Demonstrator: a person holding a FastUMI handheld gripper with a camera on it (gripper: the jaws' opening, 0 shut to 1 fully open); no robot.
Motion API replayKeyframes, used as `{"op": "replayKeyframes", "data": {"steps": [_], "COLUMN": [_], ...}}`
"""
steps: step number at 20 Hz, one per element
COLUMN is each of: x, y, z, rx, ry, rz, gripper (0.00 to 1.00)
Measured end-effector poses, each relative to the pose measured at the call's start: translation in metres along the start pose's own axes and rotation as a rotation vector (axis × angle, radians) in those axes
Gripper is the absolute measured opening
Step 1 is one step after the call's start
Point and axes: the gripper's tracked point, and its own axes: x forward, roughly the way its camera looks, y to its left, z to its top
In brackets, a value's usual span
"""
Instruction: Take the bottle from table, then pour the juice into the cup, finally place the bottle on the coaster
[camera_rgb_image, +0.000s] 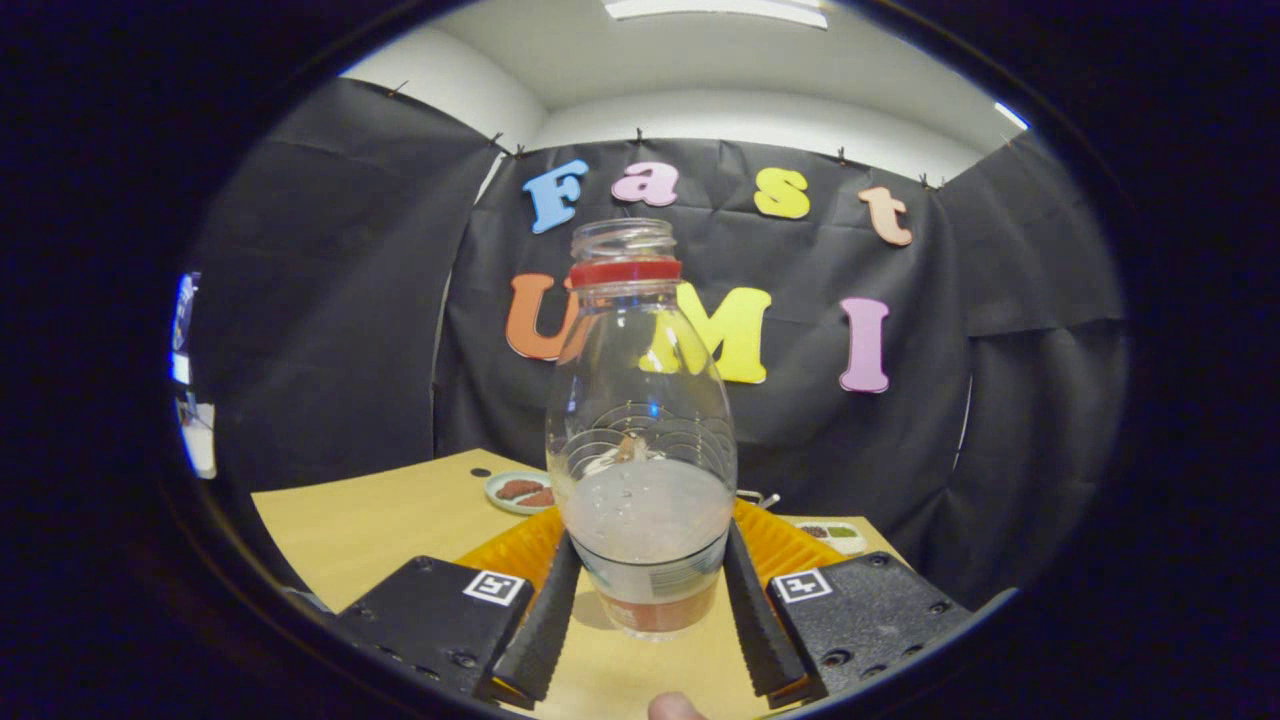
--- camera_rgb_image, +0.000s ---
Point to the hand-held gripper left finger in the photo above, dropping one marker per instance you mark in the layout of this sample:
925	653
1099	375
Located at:
540	630

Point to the pale green plate with food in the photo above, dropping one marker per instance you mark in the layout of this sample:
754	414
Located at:
515	492

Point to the black backdrop cloth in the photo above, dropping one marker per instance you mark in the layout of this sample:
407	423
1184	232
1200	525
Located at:
330	300

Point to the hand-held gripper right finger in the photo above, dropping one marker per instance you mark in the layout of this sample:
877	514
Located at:
765	630

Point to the small ceiling light panel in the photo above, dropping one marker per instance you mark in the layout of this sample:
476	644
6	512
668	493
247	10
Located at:
1012	115

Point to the white divided condiment tray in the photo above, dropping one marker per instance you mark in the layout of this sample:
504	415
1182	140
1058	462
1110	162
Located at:
835	536

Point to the large ceiling light panel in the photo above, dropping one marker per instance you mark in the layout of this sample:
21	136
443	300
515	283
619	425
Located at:
715	10

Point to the clear plastic juice bottle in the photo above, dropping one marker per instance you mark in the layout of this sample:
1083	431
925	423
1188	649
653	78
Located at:
640	400

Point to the wooden table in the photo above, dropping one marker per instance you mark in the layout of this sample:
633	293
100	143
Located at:
380	530

